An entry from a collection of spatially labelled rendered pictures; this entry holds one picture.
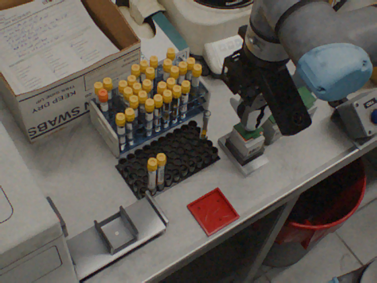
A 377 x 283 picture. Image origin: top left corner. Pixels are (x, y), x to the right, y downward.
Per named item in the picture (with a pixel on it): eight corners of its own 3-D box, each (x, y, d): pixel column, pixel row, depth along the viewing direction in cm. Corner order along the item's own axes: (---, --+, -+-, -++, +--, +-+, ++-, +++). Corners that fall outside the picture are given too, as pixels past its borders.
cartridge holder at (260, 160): (245, 178, 104) (248, 168, 101) (217, 142, 107) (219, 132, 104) (268, 164, 105) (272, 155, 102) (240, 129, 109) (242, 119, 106)
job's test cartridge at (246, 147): (242, 164, 103) (248, 146, 98) (227, 145, 105) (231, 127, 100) (259, 153, 105) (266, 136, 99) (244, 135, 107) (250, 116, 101)
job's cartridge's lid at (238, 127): (248, 143, 98) (248, 141, 97) (232, 127, 100) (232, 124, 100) (266, 133, 99) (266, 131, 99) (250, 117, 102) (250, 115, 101)
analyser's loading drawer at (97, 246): (58, 296, 88) (53, 286, 84) (38, 261, 91) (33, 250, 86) (168, 230, 95) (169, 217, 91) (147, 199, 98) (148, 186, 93)
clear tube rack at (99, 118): (117, 159, 104) (116, 139, 98) (91, 120, 108) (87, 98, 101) (208, 112, 111) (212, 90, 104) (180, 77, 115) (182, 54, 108)
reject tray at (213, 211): (208, 237, 97) (209, 236, 96) (186, 206, 100) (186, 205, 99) (240, 217, 99) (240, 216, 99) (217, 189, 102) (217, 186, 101)
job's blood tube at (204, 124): (200, 147, 106) (206, 117, 97) (196, 141, 106) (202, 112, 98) (207, 143, 106) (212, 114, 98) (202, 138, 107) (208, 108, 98)
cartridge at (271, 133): (268, 145, 108) (276, 127, 102) (254, 127, 109) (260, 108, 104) (285, 136, 109) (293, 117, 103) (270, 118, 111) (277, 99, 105)
